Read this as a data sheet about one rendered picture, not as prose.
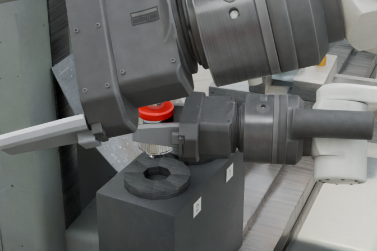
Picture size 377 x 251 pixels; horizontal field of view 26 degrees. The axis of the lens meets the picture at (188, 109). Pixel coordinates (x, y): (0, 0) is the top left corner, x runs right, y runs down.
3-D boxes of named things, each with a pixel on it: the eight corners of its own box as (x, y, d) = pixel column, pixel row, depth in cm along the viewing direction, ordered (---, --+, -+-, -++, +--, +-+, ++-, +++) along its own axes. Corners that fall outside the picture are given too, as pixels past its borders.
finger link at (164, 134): (132, 120, 102) (182, 122, 102) (133, 142, 104) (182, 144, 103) (130, 126, 101) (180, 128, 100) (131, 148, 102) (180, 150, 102)
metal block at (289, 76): (303, 71, 167) (305, 43, 164) (297, 82, 162) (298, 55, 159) (279, 68, 168) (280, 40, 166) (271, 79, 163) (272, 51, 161)
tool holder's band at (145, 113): (174, 103, 106) (174, 97, 106) (173, 121, 102) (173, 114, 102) (138, 103, 106) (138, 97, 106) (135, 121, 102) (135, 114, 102)
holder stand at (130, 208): (243, 245, 128) (248, 133, 119) (176, 331, 110) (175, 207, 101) (175, 224, 133) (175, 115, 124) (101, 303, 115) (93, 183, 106)
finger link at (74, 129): (-9, 134, 50) (87, 112, 50) (10, 144, 53) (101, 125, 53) (-6, 159, 50) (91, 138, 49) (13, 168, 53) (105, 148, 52)
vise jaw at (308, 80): (336, 73, 169) (338, 55, 168) (322, 102, 157) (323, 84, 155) (308, 69, 171) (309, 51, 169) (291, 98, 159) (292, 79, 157)
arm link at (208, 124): (188, 72, 108) (279, 75, 107) (189, 136, 112) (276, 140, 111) (177, 115, 97) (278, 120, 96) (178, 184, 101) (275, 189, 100)
